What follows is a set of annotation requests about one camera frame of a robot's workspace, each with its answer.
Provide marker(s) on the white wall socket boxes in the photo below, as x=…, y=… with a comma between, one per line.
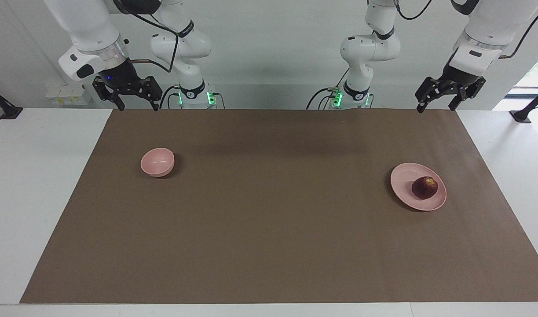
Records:
x=68, y=94

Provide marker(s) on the dark red apple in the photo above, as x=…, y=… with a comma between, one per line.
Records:
x=424, y=188

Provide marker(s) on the black clamp stand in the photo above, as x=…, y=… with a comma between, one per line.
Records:
x=524, y=114
x=7, y=111

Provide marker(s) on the pink plate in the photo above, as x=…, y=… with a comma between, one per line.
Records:
x=405, y=185

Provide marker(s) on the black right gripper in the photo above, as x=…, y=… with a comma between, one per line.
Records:
x=121, y=77

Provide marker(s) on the pink bowl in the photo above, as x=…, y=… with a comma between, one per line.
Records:
x=156, y=162

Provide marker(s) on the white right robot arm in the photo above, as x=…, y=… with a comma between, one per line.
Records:
x=93, y=26

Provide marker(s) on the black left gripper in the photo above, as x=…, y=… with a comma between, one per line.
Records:
x=459, y=77

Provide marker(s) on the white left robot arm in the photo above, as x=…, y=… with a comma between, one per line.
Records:
x=488, y=22

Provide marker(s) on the brown table mat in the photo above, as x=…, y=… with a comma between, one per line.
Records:
x=268, y=229

